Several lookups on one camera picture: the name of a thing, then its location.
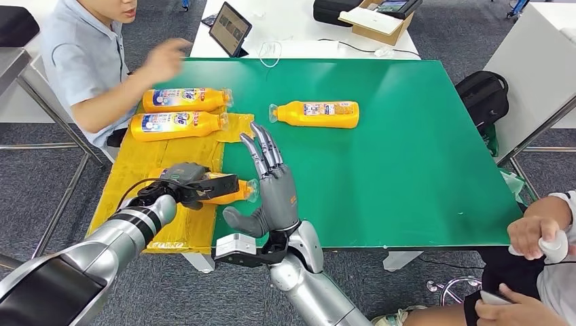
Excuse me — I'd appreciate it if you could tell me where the white table leg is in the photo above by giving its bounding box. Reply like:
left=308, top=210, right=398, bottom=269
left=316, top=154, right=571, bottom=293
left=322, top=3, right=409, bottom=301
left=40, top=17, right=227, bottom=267
left=382, top=251, right=424, bottom=272
left=181, top=253, right=216, bottom=274

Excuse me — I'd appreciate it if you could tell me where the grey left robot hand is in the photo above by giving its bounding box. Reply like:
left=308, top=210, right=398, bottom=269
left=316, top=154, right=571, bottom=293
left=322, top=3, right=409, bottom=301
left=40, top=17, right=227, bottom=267
left=158, top=162, right=211, bottom=211

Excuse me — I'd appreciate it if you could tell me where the black backpack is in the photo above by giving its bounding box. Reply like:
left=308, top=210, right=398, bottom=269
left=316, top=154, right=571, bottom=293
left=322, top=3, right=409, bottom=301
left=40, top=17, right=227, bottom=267
left=455, top=70, right=510, bottom=136

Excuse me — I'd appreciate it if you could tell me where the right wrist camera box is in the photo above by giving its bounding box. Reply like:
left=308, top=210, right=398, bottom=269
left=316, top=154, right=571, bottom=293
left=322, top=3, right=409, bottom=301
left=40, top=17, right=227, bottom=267
left=213, top=233, right=289, bottom=268

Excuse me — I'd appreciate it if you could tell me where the person's left hand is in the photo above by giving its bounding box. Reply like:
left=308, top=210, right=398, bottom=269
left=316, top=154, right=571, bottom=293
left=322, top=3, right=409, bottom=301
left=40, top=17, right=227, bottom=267
left=474, top=283, right=570, bottom=326

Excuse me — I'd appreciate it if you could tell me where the white flat box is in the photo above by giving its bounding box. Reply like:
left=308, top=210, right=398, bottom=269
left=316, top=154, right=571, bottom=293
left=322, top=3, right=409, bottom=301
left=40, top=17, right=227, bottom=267
left=338, top=6, right=405, bottom=36

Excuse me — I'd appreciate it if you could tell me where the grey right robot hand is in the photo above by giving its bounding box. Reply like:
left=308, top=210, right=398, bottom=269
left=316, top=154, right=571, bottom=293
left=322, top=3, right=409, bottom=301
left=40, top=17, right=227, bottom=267
left=222, top=121, right=302, bottom=239

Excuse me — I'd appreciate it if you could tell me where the orange detergent bottle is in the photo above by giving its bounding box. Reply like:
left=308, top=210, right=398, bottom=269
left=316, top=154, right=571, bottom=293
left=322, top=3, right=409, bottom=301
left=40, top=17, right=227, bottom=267
left=142, top=88, right=234, bottom=114
left=146, top=166, right=261, bottom=206
left=129, top=111, right=230, bottom=143
left=268, top=101, right=361, bottom=130

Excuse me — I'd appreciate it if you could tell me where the yellow plastic-wrapped board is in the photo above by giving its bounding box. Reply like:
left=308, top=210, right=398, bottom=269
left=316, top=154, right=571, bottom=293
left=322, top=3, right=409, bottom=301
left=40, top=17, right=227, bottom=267
left=86, top=105, right=257, bottom=255

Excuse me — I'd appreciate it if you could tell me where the black cushion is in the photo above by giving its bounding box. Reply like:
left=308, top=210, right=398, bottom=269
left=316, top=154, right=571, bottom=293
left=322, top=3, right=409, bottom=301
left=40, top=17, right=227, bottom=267
left=0, top=5, right=41, bottom=48

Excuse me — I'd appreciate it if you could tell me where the person's right hand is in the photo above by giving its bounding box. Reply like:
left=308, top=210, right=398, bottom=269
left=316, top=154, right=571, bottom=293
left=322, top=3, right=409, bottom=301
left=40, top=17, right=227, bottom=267
left=507, top=215, right=570, bottom=261
left=143, top=37, right=194, bottom=84

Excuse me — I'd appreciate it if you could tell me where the cardboard box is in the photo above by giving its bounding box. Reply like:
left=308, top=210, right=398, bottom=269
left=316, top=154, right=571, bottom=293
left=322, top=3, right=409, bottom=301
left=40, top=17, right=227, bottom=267
left=351, top=0, right=415, bottom=47

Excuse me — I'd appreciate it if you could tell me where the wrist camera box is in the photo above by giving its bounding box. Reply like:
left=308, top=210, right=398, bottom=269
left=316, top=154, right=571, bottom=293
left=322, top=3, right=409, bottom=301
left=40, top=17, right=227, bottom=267
left=179, top=173, right=240, bottom=202
left=213, top=233, right=289, bottom=268

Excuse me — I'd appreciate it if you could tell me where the white desk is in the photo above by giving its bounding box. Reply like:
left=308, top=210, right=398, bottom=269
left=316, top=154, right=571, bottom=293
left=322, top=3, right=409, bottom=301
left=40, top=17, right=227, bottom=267
left=0, top=0, right=75, bottom=124

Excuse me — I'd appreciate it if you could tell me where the black tablet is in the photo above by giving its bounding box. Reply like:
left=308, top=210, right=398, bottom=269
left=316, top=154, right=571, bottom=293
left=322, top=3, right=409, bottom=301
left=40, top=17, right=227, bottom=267
left=208, top=1, right=253, bottom=58

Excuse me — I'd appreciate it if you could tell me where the blue metal frame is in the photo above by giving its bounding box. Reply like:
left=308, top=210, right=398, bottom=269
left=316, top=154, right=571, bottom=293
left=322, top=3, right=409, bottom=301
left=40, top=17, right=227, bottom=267
left=506, top=0, right=528, bottom=19

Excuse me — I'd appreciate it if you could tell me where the black case bag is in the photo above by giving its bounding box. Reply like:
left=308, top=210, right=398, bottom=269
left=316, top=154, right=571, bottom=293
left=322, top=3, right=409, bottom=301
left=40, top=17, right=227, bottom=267
left=313, top=0, right=364, bottom=28

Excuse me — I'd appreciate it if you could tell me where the chrome chair base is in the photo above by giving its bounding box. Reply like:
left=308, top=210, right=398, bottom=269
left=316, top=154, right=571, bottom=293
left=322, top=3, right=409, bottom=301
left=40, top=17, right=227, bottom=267
left=426, top=276, right=482, bottom=307

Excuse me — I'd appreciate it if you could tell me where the black cable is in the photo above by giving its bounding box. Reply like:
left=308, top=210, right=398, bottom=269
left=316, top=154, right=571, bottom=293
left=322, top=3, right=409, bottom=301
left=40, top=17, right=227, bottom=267
left=318, top=38, right=422, bottom=58

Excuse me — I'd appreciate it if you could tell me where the dark green bag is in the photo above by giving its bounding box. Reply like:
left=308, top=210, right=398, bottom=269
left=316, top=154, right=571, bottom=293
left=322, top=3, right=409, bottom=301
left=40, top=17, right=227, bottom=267
left=484, top=124, right=499, bottom=158

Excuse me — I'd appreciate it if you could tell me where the white handheld controller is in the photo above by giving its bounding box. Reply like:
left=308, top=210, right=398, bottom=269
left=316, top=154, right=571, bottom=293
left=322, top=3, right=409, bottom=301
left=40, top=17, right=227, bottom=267
left=479, top=290, right=511, bottom=307
left=508, top=229, right=570, bottom=265

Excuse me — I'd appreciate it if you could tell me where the black screen device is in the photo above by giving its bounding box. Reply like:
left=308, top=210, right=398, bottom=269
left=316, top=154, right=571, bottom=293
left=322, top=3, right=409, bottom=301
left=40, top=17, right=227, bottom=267
left=374, top=0, right=424, bottom=20

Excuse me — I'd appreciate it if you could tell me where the white cable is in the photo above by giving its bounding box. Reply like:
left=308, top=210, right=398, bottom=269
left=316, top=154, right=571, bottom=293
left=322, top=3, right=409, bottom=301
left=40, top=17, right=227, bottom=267
left=258, top=41, right=283, bottom=69

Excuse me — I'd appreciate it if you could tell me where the grey table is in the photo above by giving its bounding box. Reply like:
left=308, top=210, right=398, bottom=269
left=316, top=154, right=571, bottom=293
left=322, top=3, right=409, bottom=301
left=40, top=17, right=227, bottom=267
left=484, top=1, right=576, bottom=165

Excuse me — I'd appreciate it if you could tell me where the person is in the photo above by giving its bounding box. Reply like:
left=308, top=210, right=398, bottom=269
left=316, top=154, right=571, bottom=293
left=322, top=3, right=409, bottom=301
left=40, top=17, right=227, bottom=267
left=39, top=0, right=194, bottom=149
left=371, top=191, right=576, bottom=326

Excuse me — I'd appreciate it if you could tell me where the steel frame table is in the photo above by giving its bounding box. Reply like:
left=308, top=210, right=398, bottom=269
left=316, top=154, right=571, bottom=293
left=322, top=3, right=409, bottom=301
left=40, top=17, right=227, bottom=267
left=0, top=47, right=107, bottom=271

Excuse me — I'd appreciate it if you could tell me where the white table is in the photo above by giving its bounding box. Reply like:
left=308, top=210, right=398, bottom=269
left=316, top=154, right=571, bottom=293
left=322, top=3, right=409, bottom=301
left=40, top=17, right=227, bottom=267
left=190, top=0, right=422, bottom=60

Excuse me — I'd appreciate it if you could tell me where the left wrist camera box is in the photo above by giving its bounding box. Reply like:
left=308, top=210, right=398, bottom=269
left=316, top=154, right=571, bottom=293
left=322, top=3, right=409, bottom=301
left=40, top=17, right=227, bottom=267
left=179, top=173, right=240, bottom=202

